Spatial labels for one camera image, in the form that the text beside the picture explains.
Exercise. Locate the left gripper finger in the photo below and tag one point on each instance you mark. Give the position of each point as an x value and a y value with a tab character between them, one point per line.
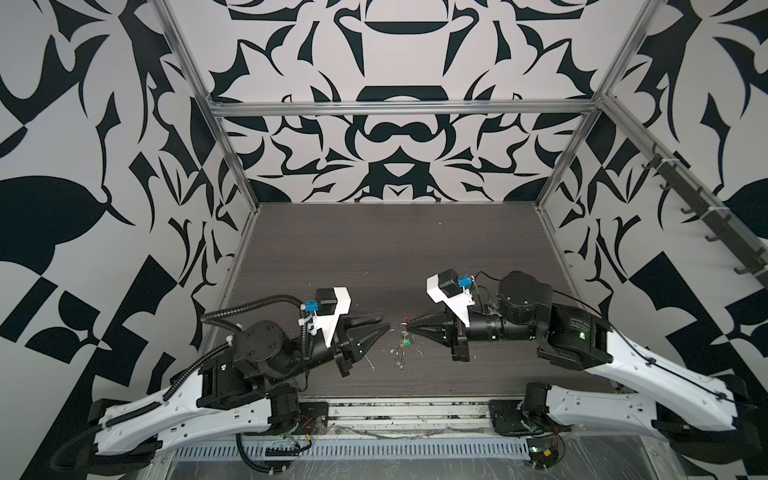
364	319
364	337

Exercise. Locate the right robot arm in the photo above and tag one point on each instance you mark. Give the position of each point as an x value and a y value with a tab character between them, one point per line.
701	417

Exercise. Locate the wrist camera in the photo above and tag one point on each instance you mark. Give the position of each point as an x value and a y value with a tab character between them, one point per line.
454	291
321	315

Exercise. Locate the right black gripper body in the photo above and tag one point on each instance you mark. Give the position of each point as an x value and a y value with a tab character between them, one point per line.
462	341

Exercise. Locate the black wall hook rack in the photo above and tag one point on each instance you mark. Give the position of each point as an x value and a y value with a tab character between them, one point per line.
701	204

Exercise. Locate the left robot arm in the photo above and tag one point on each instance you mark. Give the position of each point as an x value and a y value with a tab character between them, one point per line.
244	386

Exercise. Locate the white slotted cable duct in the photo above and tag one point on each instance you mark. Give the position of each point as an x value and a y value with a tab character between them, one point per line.
327	449

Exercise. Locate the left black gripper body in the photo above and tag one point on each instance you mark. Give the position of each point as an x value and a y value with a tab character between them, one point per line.
336	348

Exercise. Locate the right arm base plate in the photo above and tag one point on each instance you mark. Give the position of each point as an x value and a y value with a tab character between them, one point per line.
508	420

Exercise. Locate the green circuit board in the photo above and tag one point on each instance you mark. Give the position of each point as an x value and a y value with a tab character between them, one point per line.
546	451

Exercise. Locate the aluminium front rail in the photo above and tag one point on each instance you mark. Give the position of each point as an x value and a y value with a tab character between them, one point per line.
416	417

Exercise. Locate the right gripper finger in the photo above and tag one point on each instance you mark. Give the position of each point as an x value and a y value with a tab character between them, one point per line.
436	319
436	334

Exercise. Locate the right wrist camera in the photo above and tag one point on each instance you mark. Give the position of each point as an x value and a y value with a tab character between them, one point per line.
454	291

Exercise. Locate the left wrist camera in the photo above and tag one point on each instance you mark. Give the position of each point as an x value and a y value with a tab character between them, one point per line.
321	315

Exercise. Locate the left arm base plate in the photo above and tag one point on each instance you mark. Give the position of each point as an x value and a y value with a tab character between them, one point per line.
313	417

